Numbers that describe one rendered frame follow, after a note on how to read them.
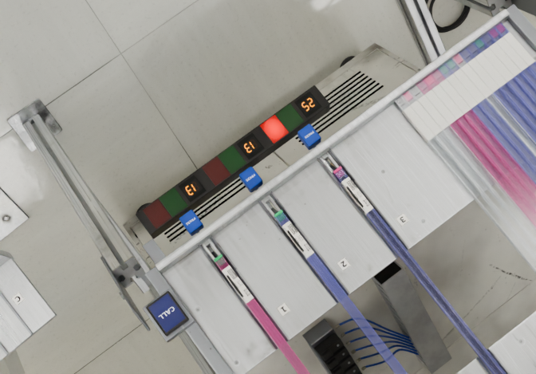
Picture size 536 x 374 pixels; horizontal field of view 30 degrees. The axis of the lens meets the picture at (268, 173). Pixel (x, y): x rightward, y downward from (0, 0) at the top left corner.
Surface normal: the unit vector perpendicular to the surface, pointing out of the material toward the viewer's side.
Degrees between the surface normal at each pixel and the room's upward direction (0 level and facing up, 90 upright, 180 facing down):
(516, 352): 48
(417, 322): 0
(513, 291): 0
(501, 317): 0
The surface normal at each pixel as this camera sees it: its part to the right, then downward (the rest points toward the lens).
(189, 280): -0.04, -0.25
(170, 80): 0.42, 0.40
